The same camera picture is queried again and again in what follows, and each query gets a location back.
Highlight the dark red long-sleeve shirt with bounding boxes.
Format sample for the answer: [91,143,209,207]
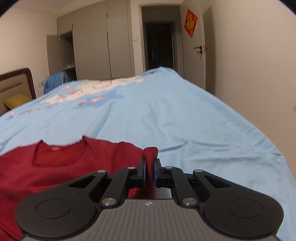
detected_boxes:
[1,137,158,240]

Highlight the mustard yellow pillow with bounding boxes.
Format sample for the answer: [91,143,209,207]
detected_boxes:
[3,93,32,109]

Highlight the blue garment on chair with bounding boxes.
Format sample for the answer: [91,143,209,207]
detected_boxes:
[44,71,71,94]

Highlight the red fu door decoration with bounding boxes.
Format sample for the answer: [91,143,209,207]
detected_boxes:
[184,9,198,38]

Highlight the grey built-in wardrobe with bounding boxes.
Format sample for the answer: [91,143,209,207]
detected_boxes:
[46,1,135,80]

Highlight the black door handle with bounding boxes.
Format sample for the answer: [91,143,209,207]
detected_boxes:
[194,46,208,55]

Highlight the light blue cartoon bedsheet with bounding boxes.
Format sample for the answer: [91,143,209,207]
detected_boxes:
[1,67,295,240]

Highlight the white bedroom door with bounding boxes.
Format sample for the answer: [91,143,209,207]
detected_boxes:
[180,0,206,89]

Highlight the brown padded headboard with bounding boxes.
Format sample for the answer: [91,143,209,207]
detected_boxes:
[1,68,36,115]

